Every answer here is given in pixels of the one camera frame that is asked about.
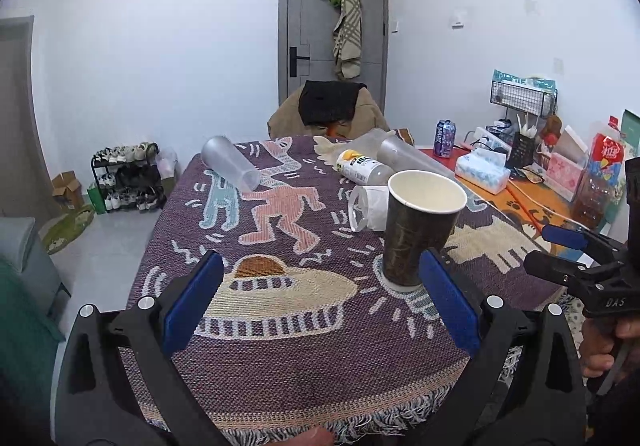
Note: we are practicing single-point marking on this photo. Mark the red snack packet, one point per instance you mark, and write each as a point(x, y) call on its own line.
point(606, 159)

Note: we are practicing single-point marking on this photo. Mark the clear plastic container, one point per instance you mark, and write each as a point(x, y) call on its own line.
point(595, 201)

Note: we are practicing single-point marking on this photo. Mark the chair with tan jacket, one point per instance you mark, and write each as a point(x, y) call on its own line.
point(370, 116)

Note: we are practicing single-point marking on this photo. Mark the pink box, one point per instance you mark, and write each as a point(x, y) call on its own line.
point(565, 174)

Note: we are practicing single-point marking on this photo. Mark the white bottle with yellow label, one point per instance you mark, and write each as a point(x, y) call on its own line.
point(360, 166)

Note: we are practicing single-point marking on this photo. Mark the purple drink can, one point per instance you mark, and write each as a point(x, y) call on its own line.
point(444, 139)

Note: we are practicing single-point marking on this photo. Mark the dark paper cup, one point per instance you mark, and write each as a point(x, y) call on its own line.
point(417, 231)

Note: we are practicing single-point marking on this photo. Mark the white wall device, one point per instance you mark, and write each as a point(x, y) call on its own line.
point(459, 19)

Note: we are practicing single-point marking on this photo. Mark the grey sofa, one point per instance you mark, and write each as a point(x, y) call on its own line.
point(25, 246)

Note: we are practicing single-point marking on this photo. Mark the clear plastic cup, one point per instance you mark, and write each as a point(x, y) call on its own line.
point(365, 208)

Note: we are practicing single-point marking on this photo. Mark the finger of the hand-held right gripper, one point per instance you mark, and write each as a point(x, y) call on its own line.
point(565, 237)
point(555, 268)

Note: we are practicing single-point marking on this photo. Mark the green box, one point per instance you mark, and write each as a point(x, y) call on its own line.
point(631, 131)

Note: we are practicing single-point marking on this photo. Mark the cream rubber glove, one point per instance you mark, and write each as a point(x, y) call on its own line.
point(327, 149)

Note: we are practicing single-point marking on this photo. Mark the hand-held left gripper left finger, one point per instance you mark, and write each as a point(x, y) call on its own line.
point(195, 298)

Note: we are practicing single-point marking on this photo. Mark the white light switch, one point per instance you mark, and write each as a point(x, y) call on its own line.
point(395, 26)

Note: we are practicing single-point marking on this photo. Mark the clear plastic bag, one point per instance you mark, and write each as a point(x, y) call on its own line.
point(167, 164)

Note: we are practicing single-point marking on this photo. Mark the frosted plastic cup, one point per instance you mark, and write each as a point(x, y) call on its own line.
point(231, 161)
point(370, 140)
point(410, 156)

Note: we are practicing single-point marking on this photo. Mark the green bag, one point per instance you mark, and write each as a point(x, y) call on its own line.
point(96, 198)

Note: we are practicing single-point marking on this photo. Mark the orange table mat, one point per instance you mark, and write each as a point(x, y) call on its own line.
point(525, 203)

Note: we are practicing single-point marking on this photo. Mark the white power strip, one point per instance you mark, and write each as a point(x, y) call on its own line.
point(485, 136)

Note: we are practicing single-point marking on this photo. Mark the blue white tissue box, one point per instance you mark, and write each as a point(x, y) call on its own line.
point(482, 171)

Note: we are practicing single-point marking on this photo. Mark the cardboard box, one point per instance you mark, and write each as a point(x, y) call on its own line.
point(67, 188)

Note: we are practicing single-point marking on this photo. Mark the purple printed blanket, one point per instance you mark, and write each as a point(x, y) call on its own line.
point(300, 351)

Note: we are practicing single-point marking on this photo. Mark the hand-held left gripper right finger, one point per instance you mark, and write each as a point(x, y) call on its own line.
point(447, 306)

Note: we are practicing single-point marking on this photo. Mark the person's right hand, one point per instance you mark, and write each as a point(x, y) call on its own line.
point(597, 346)

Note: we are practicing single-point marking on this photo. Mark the grey door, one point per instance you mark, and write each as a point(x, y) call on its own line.
point(310, 26)

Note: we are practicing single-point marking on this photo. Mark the black utensil holder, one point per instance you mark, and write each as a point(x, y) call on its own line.
point(522, 151)

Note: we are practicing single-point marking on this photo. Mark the striped scarf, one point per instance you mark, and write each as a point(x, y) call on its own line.
point(348, 26)

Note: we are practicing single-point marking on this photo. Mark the black garment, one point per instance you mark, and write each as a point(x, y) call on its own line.
point(330, 101)

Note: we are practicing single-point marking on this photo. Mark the black shoe rack with shoes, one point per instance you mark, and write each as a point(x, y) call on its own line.
point(127, 178)

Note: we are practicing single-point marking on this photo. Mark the teal packet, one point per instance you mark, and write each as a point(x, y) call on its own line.
point(522, 79)

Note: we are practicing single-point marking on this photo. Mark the brown plush toy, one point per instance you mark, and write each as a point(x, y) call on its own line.
point(551, 129)

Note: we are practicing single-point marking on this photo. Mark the green floor mat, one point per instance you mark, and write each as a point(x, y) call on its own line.
point(65, 228)

